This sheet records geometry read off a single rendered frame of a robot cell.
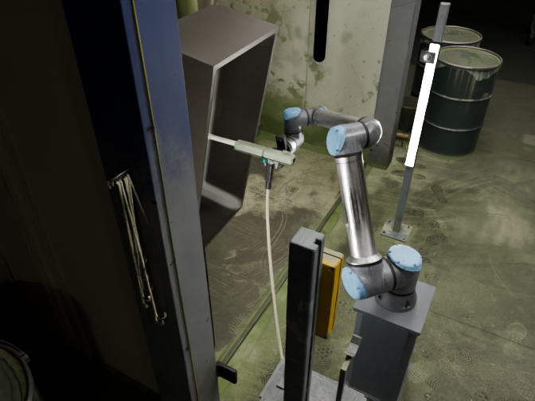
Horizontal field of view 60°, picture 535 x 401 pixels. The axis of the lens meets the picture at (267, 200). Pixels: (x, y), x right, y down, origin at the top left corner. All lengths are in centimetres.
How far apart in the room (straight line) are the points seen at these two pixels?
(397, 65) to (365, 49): 29
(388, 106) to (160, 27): 308
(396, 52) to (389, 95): 36
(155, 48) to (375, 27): 289
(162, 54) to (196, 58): 73
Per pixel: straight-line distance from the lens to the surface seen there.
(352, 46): 401
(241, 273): 315
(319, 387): 175
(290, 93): 437
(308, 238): 98
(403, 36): 387
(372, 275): 199
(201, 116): 201
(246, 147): 224
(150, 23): 115
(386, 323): 221
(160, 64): 119
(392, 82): 399
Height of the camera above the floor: 228
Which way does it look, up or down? 37 degrees down
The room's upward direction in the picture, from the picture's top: straight up
